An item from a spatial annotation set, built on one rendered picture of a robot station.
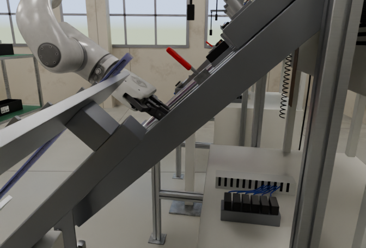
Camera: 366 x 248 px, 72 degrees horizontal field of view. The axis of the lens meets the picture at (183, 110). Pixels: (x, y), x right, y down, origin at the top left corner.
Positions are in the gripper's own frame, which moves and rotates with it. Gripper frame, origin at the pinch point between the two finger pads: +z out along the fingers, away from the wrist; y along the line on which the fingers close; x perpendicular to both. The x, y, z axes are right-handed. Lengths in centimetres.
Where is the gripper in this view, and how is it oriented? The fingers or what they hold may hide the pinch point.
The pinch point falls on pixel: (165, 114)
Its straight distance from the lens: 60.2
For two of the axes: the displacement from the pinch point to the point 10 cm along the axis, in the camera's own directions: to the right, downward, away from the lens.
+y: 1.5, -2.6, 9.5
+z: 8.1, 5.8, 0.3
